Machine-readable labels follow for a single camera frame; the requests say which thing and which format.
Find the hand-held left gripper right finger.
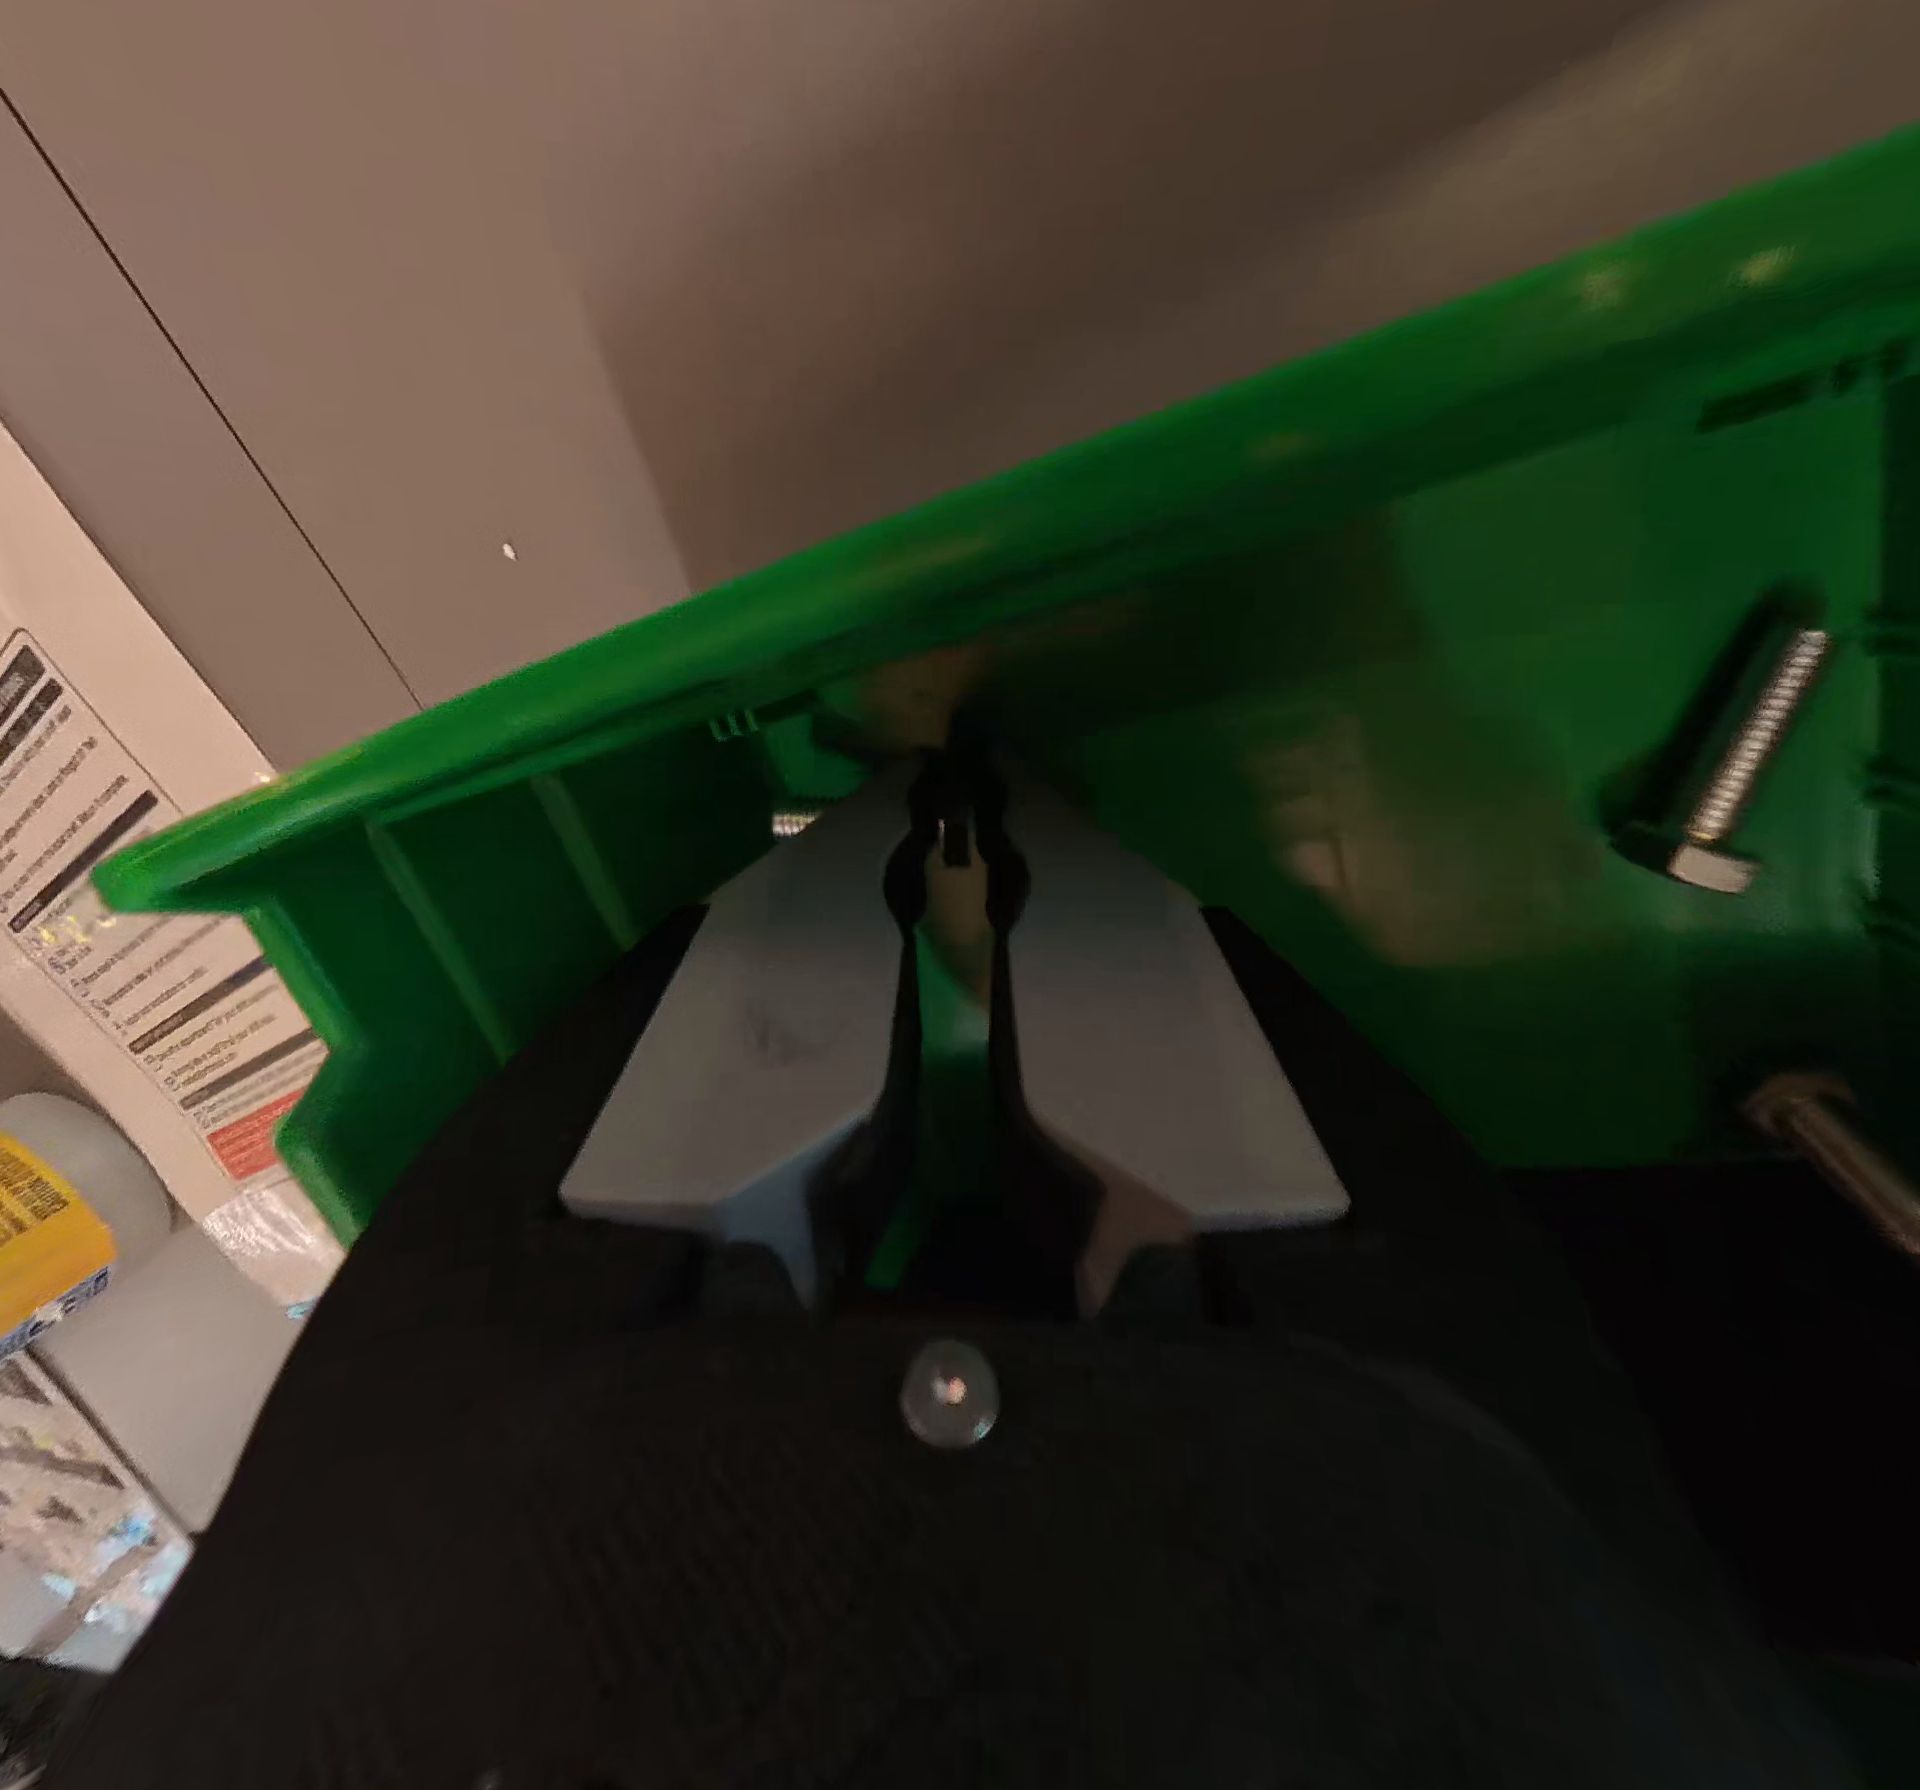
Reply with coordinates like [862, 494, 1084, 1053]
[981, 763, 1353, 1320]

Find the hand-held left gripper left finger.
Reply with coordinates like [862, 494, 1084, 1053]
[558, 763, 937, 1310]

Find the white printed desk sheet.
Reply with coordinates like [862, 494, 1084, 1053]
[0, 417, 355, 1243]

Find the disinfecting wipes canister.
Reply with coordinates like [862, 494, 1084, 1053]
[0, 1092, 178, 1357]

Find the green plastic bin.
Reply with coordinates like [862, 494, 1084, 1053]
[91, 126, 1920, 1251]

